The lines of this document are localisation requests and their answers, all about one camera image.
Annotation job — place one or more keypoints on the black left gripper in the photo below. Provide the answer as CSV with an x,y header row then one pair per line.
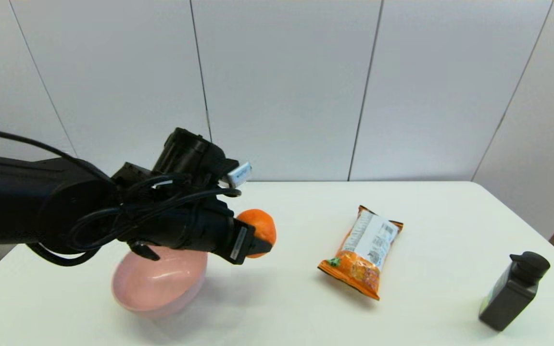
x,y
209,230

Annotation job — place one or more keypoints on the black pump bottle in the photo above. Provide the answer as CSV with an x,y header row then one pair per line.
x,y
511,296

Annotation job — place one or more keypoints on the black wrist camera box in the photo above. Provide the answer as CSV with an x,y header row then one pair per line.
x,y
190,154

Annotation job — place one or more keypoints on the orange mandarin fruit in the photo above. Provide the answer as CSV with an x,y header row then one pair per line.
x,y
260,226

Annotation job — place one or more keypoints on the pink plastic bowl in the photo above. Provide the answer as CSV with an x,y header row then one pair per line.
x,y
161,283

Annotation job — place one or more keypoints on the white usb plug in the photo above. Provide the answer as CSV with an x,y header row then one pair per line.
x,y
239,174

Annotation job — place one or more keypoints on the orange snack bag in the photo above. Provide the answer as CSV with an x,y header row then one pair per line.
x,y
364,252

